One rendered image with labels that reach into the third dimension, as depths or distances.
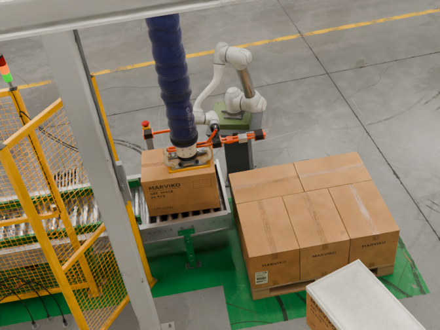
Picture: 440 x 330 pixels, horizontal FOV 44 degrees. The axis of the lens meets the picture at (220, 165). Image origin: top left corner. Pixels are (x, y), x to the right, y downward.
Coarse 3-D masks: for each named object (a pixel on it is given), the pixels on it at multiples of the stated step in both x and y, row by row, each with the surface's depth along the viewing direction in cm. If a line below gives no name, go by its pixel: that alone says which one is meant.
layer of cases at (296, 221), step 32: (320, 160) 499; (352, 160) 495; (256, 192) 476; (288, 192) 472; (320, 192) 468; (352, 192) 464; (256, 224) 448; (288, 224) 444; (320, 224) 441; (352, 224) 438; (384, 224) 434; (256, 256) 423; (288, 256) 428; (320, 256) 434; (352, 256) 440; (384, 256) 447; (256, 288) 448
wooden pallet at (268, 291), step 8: (232, 208) 520; (392, 264) 455; (376, 272) 459; (384, 272) 461; (392, 272) 462; (304, 280) 451; (312, 280) 464; (264, 288) 449; (272, 288) 462; (280, 288) 461; (288, 288) 460; (296, 288) 460; (304, 288) 459; (256, 296) 455; (264, 296) 456; (272, 296) 458
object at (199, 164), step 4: (196, 160) 445; (200, 160) 448; (208, 160) 448; (176, 164) 448; (180, 164) 444; (196, 164) 445; (200, 164) 445; (204, 164) 445; (208, 164) 444; (168, 168) 446; (172, 168) 444; (176, 168) 444; (180, 168) 444; (184, 168) 444; (188, 168) 443; (192, 168) 444; (196, 168) 444; (172, 172) 443
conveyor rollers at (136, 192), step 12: (48, 204) 492; (84, 204) 485; (96, 204) 484; (12, 216) 483; (24, 216) 481; (84, 216) 474; (96, 216) 473; (156, 216) 466; (168, 216) 464; (180, 216) 462; (0, 228) 473; (24, 228) 471
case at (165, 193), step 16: (144, 160) 460; (160, 160) 457; (176, 160) 455; (144, 176) 444; (160, 176) 442; (176, 176) 440; (192, 176) 440; (208, 176) 442; (144, 192) 447; (160, 192) 449; (176, 192) 450; (192, 192) 452; (208, 192) 453; (160, 208) 460; (176, 208) 462; (192, 208) 464; (208, 208) 465
